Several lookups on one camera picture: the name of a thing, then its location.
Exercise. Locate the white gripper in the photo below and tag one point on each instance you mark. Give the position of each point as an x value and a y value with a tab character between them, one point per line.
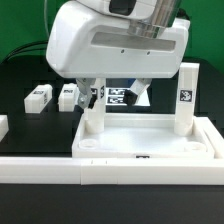
117	39

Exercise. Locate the white desk top tray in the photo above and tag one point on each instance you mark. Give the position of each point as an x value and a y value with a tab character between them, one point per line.
141	136

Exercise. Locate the marker sheet with tags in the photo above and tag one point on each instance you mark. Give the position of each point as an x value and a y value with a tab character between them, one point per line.
114	97

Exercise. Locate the white L-shaped obstacle fence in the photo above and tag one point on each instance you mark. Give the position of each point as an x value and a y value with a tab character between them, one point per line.
119	171

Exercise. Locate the white block left edge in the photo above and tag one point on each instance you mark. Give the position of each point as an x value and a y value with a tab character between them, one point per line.
3	126

